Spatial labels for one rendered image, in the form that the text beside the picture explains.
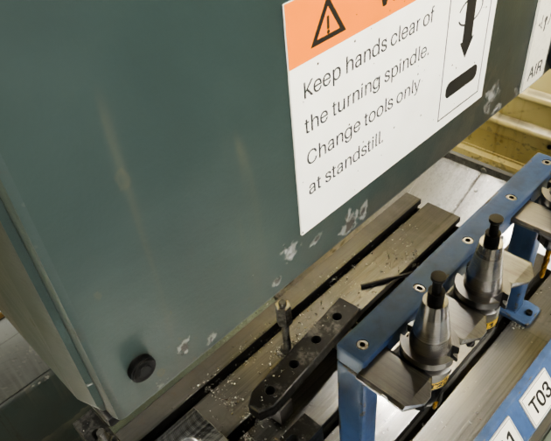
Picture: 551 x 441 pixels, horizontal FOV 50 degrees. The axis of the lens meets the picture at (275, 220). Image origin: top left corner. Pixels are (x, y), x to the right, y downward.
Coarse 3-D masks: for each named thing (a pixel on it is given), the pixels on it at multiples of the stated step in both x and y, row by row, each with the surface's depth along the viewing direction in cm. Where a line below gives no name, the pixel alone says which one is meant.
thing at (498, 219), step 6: (492, 216) 63; (498, 216) 63; (492, 222) 62; (498, 222) 62; (492, 228) 63; (498, 228) 63; (486, 234) 64; (492, 234) 63; (498, 234) 63; (486, 240) 64; (492, 240) 63; (498, 240) 63; (492, 246) 64
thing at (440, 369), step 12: (408, 324) 66; (408, 336) 64; (456, 336) 64; (408, 348) 63; (456, 348) 63; (408, 360) 63; (420, 360) 62; (432, 360) 62; (444, 360) 62; (456, 360) 64; (432, 372) 63; (444, 372) 63
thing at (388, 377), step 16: (384, 352) 64; (368, 368) 63; (384, 368) 63; (400, 368) 62; (416, 368) 62; (368, 384) 62; (384, 384) 61; (400, 384) 61; (416, 384) 61; (400, 400) 60; (416, 400) 60
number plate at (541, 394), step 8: (544, 368) 90; (536, 376) 90; (544, 376) 90; (536, 384) 89; (544, 384) 90; (528, 392) 88; (536, 392) 89; (544, 392) 90; (520, 400) 87; (528, 400) 88; (536, 400) 88; (544, 400) 89; (528, 408) 87; (536, 408) 88; (544, 408) 89; (528, 416) 87; (536, 416) 88; (536, 424) 87
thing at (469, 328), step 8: (448, 296) 70; (456, 304) 68; (464, 304) 68; (456, 312) 68; (464, 312) 67; (472, 312) 67; (480, 312) 67; (456, 320) 67; (464, 320) 67; (472, 320) 66; (480, 320) 66; (456, 328) 66; (464, 328) 66; (472, 328) 66; (480, 328) 66; (464, 336) 65; (472, 336) 65; (480, 336) 65
